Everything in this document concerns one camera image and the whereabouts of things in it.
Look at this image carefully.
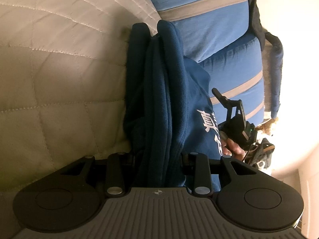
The navy blue t-shirt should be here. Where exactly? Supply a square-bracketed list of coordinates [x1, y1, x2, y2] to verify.
[123, 20, 226, 192]

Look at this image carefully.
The black garment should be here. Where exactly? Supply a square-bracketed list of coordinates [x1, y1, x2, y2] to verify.
[249, 138, 276, 168]

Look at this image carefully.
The black cloth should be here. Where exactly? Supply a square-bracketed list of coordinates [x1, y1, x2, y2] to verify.
[245, 0, 266, 50]

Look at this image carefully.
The brown teddy bear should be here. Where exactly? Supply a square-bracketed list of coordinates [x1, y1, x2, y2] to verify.
[254, 117, 279, 136]

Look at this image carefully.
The person's right hand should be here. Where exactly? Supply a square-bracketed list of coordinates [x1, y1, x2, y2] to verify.
[221, 133, 247, 158]

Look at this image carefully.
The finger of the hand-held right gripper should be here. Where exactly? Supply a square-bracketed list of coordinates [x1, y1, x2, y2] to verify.
[211, 88, 247, 125]

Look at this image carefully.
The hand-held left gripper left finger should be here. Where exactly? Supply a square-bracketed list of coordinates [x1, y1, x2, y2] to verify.
[60, 151, 136, 197]

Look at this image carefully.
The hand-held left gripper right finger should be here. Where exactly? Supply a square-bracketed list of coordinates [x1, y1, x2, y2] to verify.
[181, 151, 262, 196]

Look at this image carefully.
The grey fuzzy blanket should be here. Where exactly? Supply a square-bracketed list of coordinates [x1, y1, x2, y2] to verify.
[260, 27, 277, 112]

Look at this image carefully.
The blue grey-striped pillow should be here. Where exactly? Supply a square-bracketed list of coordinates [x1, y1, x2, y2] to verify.
[138, 0, 262, 64]
[198, 37, 266, 126]

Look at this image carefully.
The grey quilted bed cover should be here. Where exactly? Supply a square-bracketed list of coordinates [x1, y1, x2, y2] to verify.
[0, 0, 162, 232]

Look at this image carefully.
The folded dark blue garment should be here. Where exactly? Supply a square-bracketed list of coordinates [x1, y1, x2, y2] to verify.
[264, 31, 285, 120]

